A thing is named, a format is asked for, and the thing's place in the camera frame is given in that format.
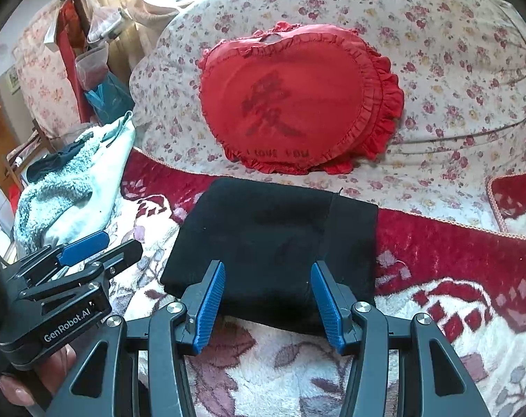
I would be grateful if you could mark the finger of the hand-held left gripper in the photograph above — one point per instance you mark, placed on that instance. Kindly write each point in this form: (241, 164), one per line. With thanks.
(115, 256)
(82, 243)

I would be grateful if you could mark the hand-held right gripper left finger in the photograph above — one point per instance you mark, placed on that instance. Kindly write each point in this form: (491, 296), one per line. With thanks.
(210, 308)

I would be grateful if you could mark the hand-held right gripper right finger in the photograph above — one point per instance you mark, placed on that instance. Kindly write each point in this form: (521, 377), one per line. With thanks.
(328, 308)

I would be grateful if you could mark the black pants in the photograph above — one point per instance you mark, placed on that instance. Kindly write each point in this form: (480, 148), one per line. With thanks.
(267, 234)

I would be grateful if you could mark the person's left hand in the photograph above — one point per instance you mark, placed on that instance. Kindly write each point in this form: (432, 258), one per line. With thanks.
(50, 373)

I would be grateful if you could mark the light blue fur-collared coat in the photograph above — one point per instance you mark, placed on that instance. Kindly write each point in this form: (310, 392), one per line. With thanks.
(71, 200)

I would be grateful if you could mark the dark blue garment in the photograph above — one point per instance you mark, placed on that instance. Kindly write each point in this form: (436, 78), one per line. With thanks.
(54, 160)

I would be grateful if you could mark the wooden chair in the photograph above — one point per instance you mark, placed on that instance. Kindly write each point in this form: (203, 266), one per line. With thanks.
(28, 152)

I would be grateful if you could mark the red and white plush blanket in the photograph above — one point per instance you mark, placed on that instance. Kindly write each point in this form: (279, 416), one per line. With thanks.
(441, 252)

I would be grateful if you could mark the blue plastic bag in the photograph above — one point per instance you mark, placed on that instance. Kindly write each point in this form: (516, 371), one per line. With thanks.
(108, 95)

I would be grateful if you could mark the pink floral cloth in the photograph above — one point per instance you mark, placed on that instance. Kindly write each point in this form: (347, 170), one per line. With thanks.
(41, 74)

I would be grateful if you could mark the clear plastic bag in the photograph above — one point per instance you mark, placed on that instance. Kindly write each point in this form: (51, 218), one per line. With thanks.
(91, 67)

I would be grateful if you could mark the red hanging garment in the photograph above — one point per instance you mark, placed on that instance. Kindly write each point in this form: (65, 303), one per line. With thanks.
(69, 52)

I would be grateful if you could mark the red heart-shaped pillow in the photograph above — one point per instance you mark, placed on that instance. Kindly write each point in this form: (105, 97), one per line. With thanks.
(297, 95)

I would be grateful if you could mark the wooden coat rack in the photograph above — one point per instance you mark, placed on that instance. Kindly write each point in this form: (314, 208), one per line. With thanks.
(78, 4)

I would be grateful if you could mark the floral patterned quilt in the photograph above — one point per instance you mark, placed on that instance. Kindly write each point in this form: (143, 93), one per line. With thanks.
(441, 74)

